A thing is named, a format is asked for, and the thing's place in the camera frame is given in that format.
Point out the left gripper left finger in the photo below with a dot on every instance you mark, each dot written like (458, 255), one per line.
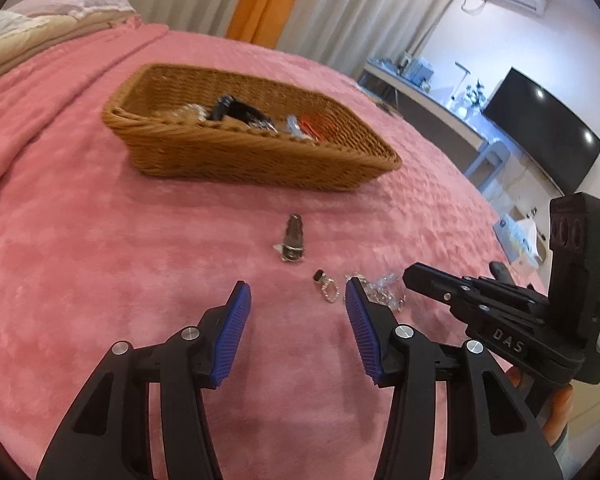
(105, 432)

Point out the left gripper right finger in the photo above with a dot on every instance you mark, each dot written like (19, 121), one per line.
(490, 431)

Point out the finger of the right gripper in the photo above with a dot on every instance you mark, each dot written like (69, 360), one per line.
(433, 283)
(500, 272)

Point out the black wrist watch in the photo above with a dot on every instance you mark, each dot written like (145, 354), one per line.
(228, 106)

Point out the right hand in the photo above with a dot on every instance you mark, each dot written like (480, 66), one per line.
(559, 408)

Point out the tissue pack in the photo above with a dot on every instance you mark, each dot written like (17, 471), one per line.
(522, 243)

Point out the small pendant charm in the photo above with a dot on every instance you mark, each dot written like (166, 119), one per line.
(327, 286)

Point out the black television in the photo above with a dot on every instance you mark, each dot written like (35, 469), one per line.
(545, 129)

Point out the silver metal hair clip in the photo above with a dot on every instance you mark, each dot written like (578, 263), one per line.
(291, 249)

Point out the grey desk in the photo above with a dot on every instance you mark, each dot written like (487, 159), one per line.
(472, 143)

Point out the pink plush blanket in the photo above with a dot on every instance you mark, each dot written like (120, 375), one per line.
(92, 252)

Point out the white desk lamp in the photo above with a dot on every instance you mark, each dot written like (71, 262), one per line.
(466, 73)

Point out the brown wicker basket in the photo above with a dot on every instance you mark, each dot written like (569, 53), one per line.
(154, 113)

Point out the orange curtain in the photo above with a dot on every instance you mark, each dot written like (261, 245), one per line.
(259, 22)

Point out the white speckled pillow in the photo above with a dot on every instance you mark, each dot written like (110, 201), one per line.
(18, 43)

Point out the pink pillow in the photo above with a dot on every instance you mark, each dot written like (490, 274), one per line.
(78, 9)

